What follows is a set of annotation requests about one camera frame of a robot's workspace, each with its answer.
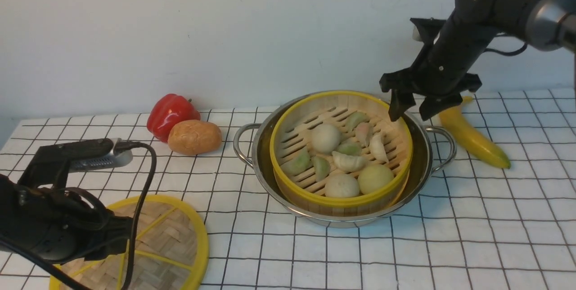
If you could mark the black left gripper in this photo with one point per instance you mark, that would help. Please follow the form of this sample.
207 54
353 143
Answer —
60 225

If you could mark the green dumpling bottom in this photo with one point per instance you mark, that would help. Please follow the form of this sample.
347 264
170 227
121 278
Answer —
322 168

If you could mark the green dumpling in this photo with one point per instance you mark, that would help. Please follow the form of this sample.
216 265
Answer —
299 164
354 119
322 168
350 148

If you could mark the yellow round bun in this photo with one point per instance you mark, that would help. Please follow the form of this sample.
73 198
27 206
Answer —
374 177

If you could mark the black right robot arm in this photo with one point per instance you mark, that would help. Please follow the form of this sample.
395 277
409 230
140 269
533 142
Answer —
546 25

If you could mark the green dumpling middle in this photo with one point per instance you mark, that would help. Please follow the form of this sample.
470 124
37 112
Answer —
350 148

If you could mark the bamboo steamer basket yellow rim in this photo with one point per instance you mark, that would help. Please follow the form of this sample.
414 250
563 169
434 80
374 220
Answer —
293 132

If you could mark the white round bun front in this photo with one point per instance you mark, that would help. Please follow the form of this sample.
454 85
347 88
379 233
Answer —
341 186

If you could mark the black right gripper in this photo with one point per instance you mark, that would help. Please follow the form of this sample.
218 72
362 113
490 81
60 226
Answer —
441 69

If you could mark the brown potato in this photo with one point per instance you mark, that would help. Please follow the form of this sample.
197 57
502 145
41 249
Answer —
192 137

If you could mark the white round bun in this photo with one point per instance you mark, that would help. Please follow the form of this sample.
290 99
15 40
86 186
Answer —
341 186
325 138

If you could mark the white dumpling right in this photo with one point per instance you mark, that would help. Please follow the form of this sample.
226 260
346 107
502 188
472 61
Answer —
377 148

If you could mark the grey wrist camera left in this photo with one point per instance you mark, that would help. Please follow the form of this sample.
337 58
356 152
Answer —
52 164

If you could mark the yellow banana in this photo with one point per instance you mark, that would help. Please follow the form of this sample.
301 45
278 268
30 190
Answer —
473 141

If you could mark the checkered white tablecloth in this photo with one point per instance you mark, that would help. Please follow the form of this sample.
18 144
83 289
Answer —
472 227

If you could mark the pink dumpling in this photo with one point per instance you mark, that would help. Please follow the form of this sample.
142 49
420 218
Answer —
364 134

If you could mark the green dumpling top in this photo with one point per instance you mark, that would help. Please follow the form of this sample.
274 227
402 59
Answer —
354 119

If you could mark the stainless steel pot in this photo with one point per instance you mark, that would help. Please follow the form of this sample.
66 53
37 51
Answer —
421 168

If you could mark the white dumpling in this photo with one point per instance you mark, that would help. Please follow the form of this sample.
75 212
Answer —
377 148
348 163

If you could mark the red bell pepper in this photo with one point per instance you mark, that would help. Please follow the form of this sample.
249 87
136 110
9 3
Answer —
168 111

